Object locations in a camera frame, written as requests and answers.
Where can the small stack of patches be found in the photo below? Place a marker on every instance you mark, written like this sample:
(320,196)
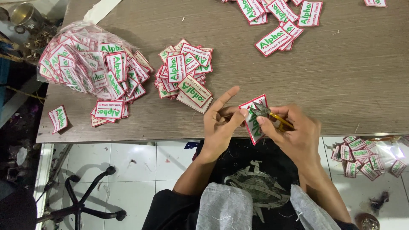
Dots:
(109,110)

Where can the dark thread clump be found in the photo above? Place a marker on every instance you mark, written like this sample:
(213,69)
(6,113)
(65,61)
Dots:
(379,201)

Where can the person's right hand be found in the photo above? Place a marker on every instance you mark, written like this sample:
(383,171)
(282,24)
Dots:
(298,134)

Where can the metal cup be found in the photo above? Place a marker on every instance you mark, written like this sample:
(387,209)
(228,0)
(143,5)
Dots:
(25,16)

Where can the grey scarf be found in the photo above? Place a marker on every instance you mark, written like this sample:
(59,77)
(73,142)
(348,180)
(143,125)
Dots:
(223,207)

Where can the clear bag of patches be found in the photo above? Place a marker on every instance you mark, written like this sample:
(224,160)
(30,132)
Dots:
(86,60)

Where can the small blue cloth piece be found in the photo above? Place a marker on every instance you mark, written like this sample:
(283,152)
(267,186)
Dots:
(191,145)

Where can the red-edged embroidered patch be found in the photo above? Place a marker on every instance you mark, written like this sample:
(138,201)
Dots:
(253,127)

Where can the black printed shirt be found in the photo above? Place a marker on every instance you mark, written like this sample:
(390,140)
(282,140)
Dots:
(255,172)

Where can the scattered spread of patches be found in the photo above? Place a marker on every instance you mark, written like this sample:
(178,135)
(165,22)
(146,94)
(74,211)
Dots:
(274,41)

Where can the floor heap of patches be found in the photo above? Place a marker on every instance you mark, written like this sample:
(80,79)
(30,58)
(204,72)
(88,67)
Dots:
(361,156)

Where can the single white green-lettered patch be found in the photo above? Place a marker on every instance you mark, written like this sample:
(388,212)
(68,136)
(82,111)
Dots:
(58,118)
(375,2)

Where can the black office chair base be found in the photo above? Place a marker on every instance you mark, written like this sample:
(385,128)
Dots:
(78,204)

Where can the heap of scrap clutter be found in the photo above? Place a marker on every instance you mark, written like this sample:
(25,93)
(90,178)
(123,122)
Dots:
(38,44)

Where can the person's left hand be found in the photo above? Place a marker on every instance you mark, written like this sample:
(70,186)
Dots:
(214,127)

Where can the round metal tin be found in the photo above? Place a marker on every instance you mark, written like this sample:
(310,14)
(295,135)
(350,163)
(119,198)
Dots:
(367,222)

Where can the large pile of patches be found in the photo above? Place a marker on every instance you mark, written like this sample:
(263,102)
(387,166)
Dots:
(185,75)

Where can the white cloth strip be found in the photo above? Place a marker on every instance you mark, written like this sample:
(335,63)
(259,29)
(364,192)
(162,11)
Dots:
(100,11)

